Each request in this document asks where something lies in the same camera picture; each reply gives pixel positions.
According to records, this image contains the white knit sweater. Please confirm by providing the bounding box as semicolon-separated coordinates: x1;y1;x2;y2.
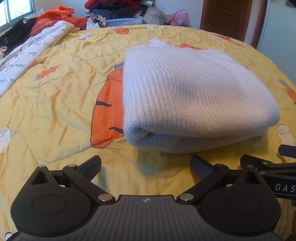
122;38;282;155

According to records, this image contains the light blue blanket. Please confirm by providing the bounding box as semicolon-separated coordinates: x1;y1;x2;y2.
105;17;144;28

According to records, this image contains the white and black plastic bag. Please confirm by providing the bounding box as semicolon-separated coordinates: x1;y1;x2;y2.
86;13;107;30

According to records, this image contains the grey patterned cloth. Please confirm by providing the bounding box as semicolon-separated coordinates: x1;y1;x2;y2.
23;9;44;24

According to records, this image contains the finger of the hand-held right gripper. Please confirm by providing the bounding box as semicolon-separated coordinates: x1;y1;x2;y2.
278;144;296;159
240;154;276;172

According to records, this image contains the orange plastic bag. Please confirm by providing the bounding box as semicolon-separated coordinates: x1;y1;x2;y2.
30;6;90;37

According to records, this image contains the pink plastic bag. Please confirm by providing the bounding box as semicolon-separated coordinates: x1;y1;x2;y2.
168;9;191;27

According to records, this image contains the white script print quilt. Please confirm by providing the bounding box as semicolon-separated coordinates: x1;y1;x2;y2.
0;20;81;98

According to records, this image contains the clear plastic bag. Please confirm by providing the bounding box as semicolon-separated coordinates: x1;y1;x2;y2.
140;6;173;25

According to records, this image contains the pile of clothes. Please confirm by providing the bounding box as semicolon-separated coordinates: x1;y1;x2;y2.
84;0;154;17

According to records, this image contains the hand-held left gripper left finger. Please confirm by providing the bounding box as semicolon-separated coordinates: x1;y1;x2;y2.
30;155;116;204

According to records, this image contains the brown wooden door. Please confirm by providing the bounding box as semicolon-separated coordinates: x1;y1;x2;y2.
199;0;269;49

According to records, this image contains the yellow carrot print bedspread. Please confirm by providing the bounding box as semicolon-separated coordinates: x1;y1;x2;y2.
0;24;296;241

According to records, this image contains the window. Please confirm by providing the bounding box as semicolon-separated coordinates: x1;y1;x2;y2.
0;0;36;29

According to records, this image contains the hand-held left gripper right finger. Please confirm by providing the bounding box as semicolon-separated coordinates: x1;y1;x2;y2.
177;154;263;205

